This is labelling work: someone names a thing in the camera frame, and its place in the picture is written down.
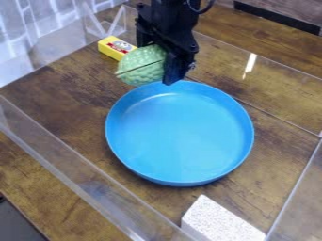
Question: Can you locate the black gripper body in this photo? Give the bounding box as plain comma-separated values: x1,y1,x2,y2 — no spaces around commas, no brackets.
136,0,199,58

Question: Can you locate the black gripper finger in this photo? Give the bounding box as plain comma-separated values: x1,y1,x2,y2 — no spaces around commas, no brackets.
162,52,195,86
136,30,155,47

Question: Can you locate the green bumpy bitter gourd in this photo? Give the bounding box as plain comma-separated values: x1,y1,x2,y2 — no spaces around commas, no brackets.
115,44,166,87

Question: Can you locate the blue round plastic tray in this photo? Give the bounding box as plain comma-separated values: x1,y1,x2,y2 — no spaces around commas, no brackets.
104,81,254,186

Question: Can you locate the yellow rectangular block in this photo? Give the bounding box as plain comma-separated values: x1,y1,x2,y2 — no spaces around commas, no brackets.
98,36,136,61

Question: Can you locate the white speckled foam block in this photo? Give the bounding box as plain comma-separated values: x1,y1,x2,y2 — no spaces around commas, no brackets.
182,195,266,241

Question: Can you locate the black cable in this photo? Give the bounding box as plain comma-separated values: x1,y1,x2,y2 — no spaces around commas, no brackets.
184,0,218,15

